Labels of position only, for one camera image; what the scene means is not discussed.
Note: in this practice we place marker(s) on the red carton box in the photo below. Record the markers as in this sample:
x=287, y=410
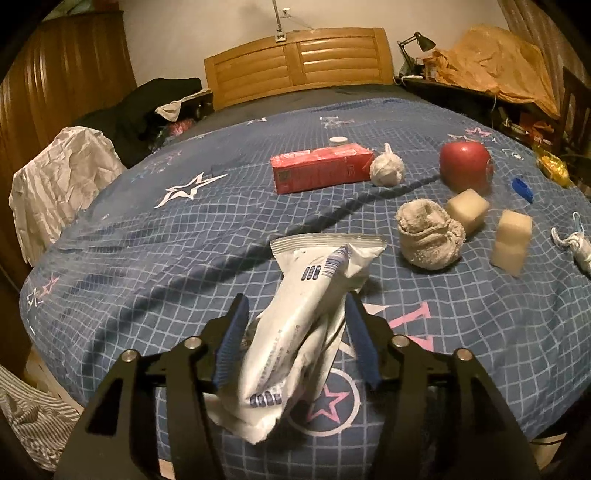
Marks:
x=318, y=169

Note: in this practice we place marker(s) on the white bottle cap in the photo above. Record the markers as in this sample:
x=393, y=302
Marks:
x=338, y=141

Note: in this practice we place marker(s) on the black desk lamp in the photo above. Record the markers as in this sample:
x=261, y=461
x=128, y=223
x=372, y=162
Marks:
x=422, y=41

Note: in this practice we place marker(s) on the dark wooden desk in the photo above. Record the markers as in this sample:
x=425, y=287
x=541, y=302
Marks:
x=466, y=99

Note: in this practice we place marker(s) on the black clothing pile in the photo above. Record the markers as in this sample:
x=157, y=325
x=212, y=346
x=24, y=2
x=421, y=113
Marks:
x=120, y=115

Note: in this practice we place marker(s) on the small pale garment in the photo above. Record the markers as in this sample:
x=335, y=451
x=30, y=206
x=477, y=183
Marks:
x=173, y=108

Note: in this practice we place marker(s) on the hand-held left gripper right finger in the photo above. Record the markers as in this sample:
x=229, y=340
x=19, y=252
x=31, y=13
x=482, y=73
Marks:
x=363, y=344

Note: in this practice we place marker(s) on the yellow snack packet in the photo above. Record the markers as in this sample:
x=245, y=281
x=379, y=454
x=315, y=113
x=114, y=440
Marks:
x=554, y=168

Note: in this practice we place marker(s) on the pale sponge cube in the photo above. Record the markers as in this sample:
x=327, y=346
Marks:
x=511, y=242
x=467, y=210

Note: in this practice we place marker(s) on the patterned brown curtain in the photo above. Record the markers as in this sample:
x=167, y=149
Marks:
x=526, y=21

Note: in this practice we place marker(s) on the blue checked star blanket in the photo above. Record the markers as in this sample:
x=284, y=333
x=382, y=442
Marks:
x=184, y=240

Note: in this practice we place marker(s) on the white blue-printed wrapper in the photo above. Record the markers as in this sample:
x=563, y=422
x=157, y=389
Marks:
x=295, y=323

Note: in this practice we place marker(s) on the red patterned bag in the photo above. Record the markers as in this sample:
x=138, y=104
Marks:
x=178, y=128

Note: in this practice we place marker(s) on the white crumpled cloth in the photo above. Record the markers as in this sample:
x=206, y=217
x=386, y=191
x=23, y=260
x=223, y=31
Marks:
x=60, y=184

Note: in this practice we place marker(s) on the blue plastic clip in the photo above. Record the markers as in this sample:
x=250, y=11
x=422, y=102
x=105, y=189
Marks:
x=524, y=190

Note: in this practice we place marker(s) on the wooden slatted headboard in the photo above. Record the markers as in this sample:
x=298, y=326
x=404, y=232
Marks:
x=295, y=64

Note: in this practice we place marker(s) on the brown wooden wardrobe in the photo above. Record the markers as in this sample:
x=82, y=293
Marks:
x=60, y=78

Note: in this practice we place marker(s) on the striped grey cloth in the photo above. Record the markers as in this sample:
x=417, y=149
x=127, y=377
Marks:
x=32, y=415

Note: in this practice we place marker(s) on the rolled grey sock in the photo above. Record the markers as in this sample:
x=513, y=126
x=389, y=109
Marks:
x=431, y=240

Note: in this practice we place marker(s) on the orange cover cloth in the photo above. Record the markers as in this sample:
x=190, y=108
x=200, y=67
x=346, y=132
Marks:
x=498, y=64

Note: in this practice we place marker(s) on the red apple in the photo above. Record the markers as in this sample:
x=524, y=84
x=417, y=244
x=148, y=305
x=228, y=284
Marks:
x=464, y=164

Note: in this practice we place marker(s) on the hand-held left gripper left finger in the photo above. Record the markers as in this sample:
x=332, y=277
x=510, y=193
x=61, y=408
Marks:
x=231, y=344

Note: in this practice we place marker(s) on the dark wooden chair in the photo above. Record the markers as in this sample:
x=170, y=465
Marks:
x=575, y=106

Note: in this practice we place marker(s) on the metal pole stand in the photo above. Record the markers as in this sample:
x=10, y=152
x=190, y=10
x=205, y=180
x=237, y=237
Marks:
x=278, y=21

